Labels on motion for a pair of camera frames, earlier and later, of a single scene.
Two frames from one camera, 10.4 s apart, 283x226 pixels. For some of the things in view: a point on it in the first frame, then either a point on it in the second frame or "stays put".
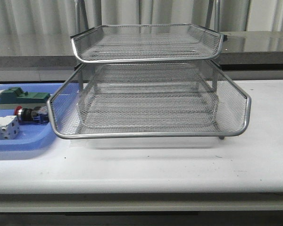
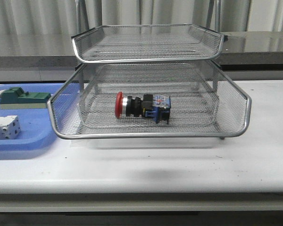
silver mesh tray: x=141 y=100 stays put
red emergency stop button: x=39 y=115 to x=156 y=107
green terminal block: x=11 y=97 stays put
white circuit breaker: x=6 y=127 stays put
